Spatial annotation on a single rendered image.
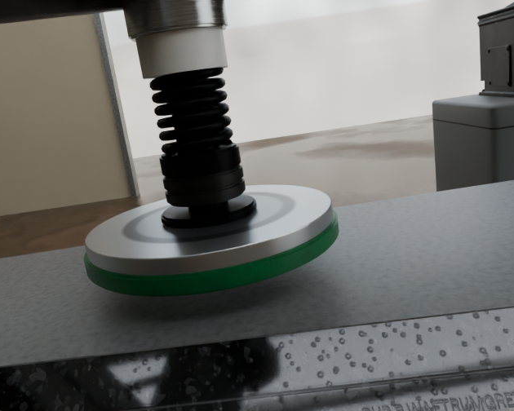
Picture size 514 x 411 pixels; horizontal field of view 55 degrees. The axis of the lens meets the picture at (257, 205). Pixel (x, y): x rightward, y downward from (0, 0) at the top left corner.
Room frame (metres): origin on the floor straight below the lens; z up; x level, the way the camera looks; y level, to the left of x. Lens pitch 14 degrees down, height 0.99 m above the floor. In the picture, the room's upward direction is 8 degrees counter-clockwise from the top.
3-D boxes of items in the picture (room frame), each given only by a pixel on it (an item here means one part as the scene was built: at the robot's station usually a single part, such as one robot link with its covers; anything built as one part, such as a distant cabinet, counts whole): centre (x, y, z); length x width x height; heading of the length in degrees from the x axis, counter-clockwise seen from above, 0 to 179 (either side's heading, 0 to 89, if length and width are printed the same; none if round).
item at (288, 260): (0.42, 0.04, 0.87); 0.22 x 0.22 x 0.04
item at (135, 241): (0.42, 0.04, 0.87); 0.21 x 0.21 x 0.01
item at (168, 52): (0.42, 0.04, 1.02); 0.07 x 0.07 x 0.04
